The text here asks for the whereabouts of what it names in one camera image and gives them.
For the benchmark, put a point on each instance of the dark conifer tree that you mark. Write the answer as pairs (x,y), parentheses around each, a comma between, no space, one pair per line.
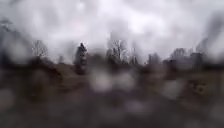
(81,56)

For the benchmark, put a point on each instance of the row of bare trees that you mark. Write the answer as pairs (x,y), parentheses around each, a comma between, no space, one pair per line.
(116,50)

